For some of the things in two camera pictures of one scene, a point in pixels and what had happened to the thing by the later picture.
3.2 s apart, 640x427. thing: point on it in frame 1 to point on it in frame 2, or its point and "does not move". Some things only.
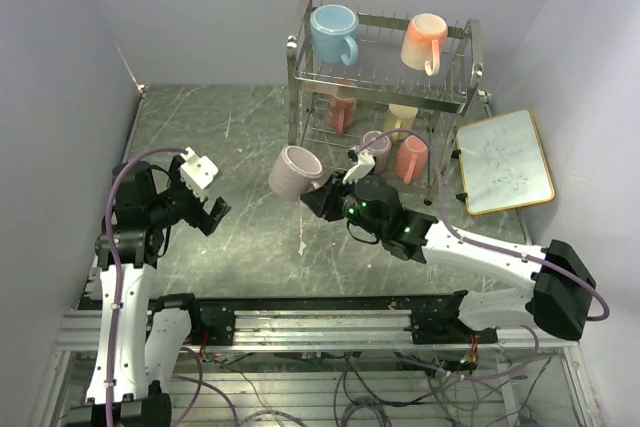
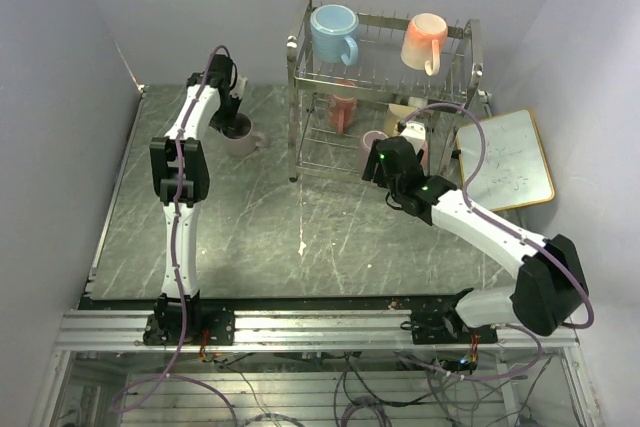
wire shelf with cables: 347,387 does not move
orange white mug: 422,42 does not move
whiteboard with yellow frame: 503,165 does not move
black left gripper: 197,216 to 225,124
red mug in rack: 342,110 does not move
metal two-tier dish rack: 388,91 does not move
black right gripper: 317,198 to 372,166
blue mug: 332,27 does not move
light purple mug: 294,171 to 239,138
